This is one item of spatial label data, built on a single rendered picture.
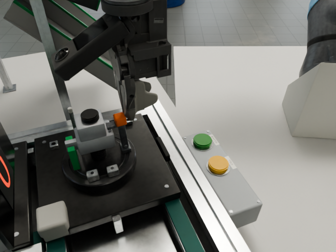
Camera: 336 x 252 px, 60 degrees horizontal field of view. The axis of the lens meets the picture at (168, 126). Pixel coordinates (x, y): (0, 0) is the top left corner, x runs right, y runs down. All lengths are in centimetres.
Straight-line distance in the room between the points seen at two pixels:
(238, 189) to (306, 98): 32
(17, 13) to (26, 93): 42
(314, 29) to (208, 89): 34
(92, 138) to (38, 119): 42
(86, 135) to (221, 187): 26
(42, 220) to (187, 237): 23
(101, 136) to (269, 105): 58
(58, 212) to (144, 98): 23
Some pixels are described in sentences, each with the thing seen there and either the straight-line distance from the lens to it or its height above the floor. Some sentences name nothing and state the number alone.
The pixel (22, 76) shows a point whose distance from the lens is 114.
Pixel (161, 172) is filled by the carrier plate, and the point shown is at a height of 97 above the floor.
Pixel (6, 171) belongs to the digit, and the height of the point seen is 119.
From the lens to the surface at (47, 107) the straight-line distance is 95.
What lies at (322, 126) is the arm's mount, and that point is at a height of 90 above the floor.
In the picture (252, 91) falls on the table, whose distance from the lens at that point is 99.
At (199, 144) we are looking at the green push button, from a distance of 61.
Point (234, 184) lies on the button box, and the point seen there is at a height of 96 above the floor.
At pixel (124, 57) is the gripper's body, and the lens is 43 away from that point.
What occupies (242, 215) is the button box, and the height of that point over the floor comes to 95.
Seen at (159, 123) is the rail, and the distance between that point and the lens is 67.
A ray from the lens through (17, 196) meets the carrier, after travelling 59.
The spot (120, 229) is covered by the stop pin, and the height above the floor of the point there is 94.
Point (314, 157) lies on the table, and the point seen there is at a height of 86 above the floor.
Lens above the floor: 141
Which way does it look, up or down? 42 degrees down
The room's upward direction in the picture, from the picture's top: straight up
